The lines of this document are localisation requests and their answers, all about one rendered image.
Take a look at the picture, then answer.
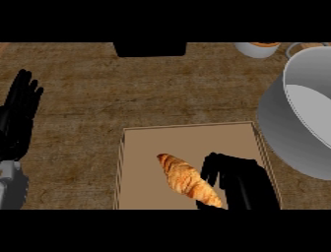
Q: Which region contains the large grey metal pot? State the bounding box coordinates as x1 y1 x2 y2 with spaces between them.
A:
255 42 331 181

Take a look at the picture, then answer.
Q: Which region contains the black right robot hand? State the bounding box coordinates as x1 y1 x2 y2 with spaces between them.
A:
195 152 282 211

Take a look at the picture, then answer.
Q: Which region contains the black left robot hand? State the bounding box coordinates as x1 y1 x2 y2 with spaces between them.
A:
0 68 44 167

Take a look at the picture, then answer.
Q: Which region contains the brown wooden tray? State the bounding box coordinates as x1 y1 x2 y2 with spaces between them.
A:
113 121 285 211

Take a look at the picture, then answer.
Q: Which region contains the golden brown croissant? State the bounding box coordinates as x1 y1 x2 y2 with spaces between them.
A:
155 153 224 209

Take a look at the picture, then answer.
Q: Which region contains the white cup with brown drink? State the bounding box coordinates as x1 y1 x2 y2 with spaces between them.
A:
232 42 282 59

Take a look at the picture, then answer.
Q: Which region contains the black rectangular appliance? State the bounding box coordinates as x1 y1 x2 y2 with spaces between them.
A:
112 42 189 58

